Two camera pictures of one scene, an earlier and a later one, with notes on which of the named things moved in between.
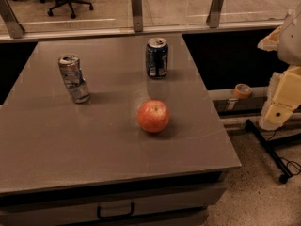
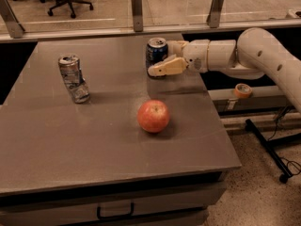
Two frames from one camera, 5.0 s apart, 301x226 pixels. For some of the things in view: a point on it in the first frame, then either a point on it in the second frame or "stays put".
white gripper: [292, 42] to [196, 56]
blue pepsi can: [157, 57] stays put
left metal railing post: [7, 12] stays put
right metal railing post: [213, 19] stays put
